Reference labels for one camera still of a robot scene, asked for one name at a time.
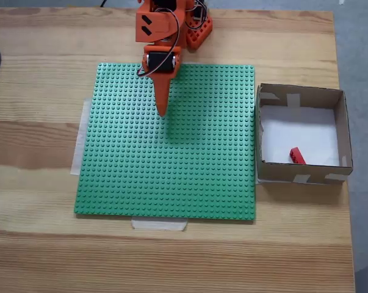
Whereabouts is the black red servo cable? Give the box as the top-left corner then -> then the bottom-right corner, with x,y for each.
137,7 -> 181,78

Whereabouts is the white paper sheet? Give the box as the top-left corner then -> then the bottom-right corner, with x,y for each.
259,105 -> 340,167

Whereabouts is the short masking tape strip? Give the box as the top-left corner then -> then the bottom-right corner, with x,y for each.
131,218 -> 189,232

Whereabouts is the red lego block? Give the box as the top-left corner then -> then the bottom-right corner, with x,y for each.
289,146 -> 306,165

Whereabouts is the brown cardboard box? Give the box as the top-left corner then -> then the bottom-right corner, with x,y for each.
255,82 -> 355,186

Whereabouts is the long masking tape strip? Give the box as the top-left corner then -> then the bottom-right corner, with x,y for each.
70,97 -> 93,177

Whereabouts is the green lego baseplate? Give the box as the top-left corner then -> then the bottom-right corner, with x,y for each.
73,62 -> 258,222

